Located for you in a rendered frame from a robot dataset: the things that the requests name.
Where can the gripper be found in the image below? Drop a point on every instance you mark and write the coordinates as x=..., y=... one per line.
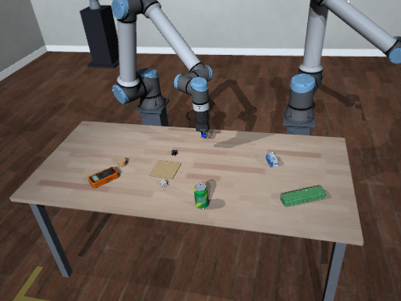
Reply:
x=202, y=121

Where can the blue die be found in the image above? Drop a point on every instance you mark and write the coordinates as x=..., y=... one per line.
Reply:
x=204, y=135

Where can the black die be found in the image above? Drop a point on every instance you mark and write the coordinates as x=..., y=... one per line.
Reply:
x=174, y=152

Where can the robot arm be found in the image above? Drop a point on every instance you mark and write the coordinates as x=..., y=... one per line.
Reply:
x=314, y=42
x=127, y=51

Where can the tan mat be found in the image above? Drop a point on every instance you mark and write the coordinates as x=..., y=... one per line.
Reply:
x=165, y=169

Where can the white die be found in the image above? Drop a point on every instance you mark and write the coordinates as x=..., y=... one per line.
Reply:
x=164, y=183

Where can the green can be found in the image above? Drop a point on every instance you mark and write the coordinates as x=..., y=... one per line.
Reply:
x=201, y=197

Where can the blue box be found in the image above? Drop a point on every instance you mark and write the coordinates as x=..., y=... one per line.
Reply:
x=272, y=160

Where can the wooden table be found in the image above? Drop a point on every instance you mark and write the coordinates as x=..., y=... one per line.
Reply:
x=250, y=198

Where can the tan cork cylinder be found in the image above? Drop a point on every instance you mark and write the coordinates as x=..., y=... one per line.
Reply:
x=121, y=161

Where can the orange multimeter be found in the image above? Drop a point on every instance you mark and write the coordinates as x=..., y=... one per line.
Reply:
x=103, y=177

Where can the green block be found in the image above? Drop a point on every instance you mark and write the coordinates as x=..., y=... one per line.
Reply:
x=302, y=196

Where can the jointed stand on dark box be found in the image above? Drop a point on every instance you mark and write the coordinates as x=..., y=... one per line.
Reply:
x=98, y=35

